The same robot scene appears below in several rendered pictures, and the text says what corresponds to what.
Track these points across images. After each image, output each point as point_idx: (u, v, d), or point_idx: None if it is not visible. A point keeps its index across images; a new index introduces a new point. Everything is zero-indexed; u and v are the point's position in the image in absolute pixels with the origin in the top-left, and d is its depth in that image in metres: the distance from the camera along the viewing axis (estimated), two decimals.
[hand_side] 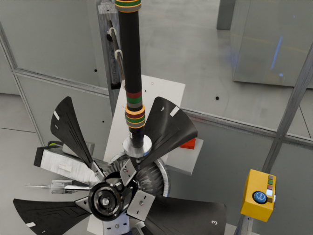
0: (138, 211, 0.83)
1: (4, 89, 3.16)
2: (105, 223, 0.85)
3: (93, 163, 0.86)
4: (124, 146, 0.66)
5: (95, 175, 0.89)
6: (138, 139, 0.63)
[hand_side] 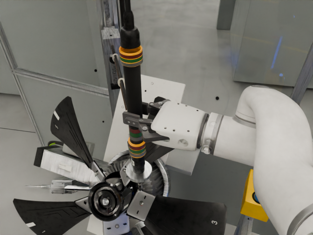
0: (138, 211, 0.83)
1: (4, 89, 3.16)
2: (105, 223, 0.85)
3: (93, 163, 0.86)
4: (127, 172, 0.72)
5: (95, 175, 0.89)
6: (139, 167, 0.70)
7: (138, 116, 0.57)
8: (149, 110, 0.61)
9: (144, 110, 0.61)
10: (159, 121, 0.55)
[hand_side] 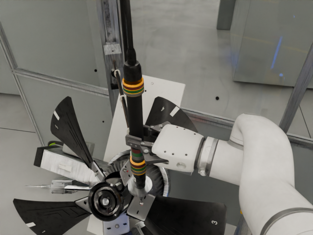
0: (138, 211, 0.83)
1: (4, 89, 3.16)
2: (105, 223, 0.85)
3: (93, 163, 0.86)
4: (129, 187, 0.77)
5: (95, 175, 0.89)
6: (140, 183, 0.74)
7: (139, 139, 0.62)
8: (150, 132, 0.66)
9: (145, 132, 0.66)
10: (159, 145, 0.59)
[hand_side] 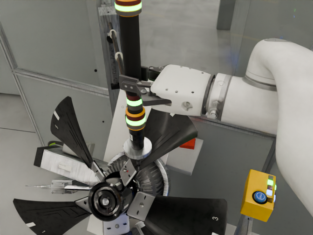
0: (138, 211, 0.83)
1: (4, 89, 3.16)
2: (105, 223, 0.85)
3: (93, 163, 0.86)
4: (125, 148, 0.66)
5: (95, 175, 0.89)
6: (139, 141, 0.64)
7: (136, 79, 0.51)
8: (148, 75, 0.55)
9: (143, 75, 0.55)
10: (159, 83, 0.49)
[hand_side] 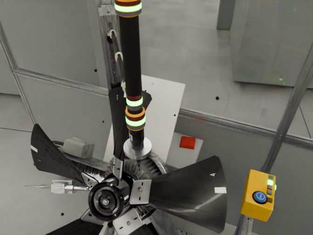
0: (122, 227, 0.84)
1: (4, 89, 3.16)
2: None
3: (121, 162, 0.84)
4: (125, 148, 0.66)
5: (114, 167, 0.87)
6: (138, 141, 0.64)
7: None
8: None
9: None
10: None
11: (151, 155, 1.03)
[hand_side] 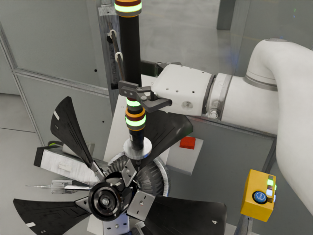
0: (110, 228, 0.85)
1: (4, 89, 3.16)
2: (88, 199, 0.87)
3: (135, 172, 0.82)
4: (125, 148, 0.66)
5: (125, 171, 0.86)
6: (138, 141, 0.64)
7: (136, 85, 0.49)
8: (156, 70, 0.56)
9: (151, 70, 0.56)
10: (160, 83, 0.49)
11: None
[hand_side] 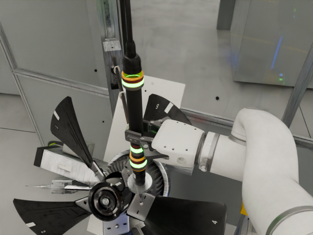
0: (110, 228, 0.85)
1: (4, 89, 3.16)
2: (88, 199, 0.87)
3: None
4: (128, 183, 0.76)
5: (125, 171, 0.86)
6: (140, 179, 0.73)
7: (139, 134, 0.61)
8: (149, 127, 0.65)
9: (145, 127, 0.65)
10: (159, 140, 0.58)
11: None
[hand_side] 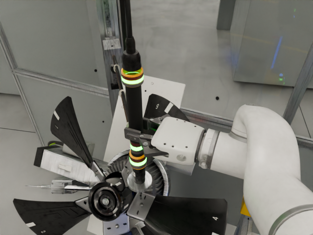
0: (110, 228, 0.85)
1: (4, 89, 3.16)
2: (88, 199, 0.87)
3: None
4: (128, 182, 0.75)
5: (125, 171, 0.86)
6: (140, 177, 0.73)
7: (139, 132, 0.60)
8: (149, 125, 0.64)
9: (145, 125, 0.64)
10: (159, 137, 0.58)
11: None
